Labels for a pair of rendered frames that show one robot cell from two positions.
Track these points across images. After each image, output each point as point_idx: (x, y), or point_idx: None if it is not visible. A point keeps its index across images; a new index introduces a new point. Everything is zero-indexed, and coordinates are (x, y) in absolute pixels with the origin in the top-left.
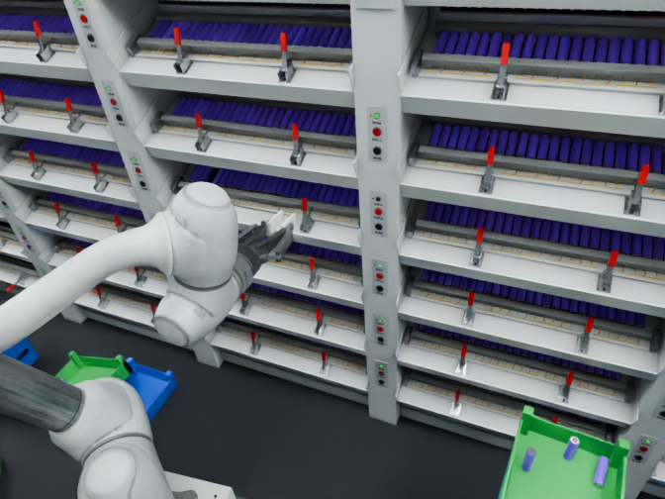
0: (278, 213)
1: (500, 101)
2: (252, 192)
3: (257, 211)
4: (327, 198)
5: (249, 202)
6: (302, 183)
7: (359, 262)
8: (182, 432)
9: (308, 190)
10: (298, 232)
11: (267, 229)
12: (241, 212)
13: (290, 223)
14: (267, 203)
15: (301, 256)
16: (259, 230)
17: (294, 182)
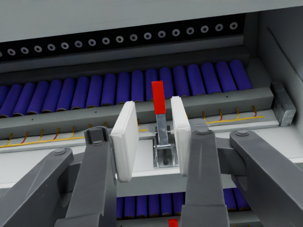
0: (127, 106)
1: None
2: (20, 116)
3: (39, 152)
4: (183, 89)
5: (17, 140)
6: (120, 80)
7: (245, 202)
8: None
9: (138, 87)
10: (150, 169)
11: (117, 161)
12: (1, 163)
13: (190, 120)
14: (58, 130)
15: (136, 223)
16: (97, 166)
17: (102, 85)
